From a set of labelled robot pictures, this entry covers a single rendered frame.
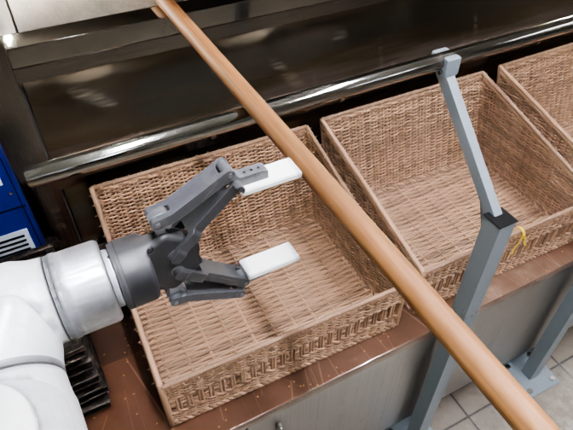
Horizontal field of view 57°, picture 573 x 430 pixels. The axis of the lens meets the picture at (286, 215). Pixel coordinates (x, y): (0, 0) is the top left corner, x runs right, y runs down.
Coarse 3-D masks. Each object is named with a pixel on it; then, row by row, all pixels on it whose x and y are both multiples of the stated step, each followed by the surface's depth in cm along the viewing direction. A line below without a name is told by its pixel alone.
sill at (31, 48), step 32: (192, 0) 109; (224, 0) 109; (256, 0) 110; (288, 0) 114; (320, 0) 118; (32, 32) 99; (64, 32) 99; (96, 32) 99; (128, 32) 102; (160, 32) 105; (32, 64) 98
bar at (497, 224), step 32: (512, 32) 100; (544, 32) 102; (416, 64) 91; (448, 64) 93; (288, 96) 84; (320, 96) 85; (448, 96) 97; (192, 128) 78; (224, 128) 80; (64, 160) 72; (96, 160) 73; (480, 160) 96; (480, 192) 97; (512, 224) 95; (480, 256) 101; (480, 288) 107; (448, 352) 123; (544, 352) 165; (544, 384) 174; (416, 416) 150
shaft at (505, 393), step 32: (160, 0) 103; (192, 32) 93; (224, 64) 84; (256, 96) 78; (288, 128) 72; (320, 192) 64; (352, 224) 60; (384, 256) 56; (416, 288) 53; (448, 320) 50; (480, 352) 47; (480, 384) 47; (512, 384) 45; (512, 416) 44; (544, 416) 43
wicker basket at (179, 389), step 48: (240, 144) 128; (96, 192) 118; (144, 192) 122; (288, 192) 140; (240, 240) 140; (288, 240) 141; (336, 240) 139; (336, 288) 129; (384, 288) 123; (144, 336) 100; (192, 336) 120; (240, 336) 120; (288, 336) 104; (336, 336) 120; (192, 384) 100; (240, 384) 108
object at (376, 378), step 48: (288, 288) 131; (528, 288) 136; (96, 336) 121; (384, 336) 121; (432, 336) 126; (480, 336) 142; (528, 336) 163; (144, 384) 113; (288, 384) 113; (336, 384) 117; (384, 384) 131
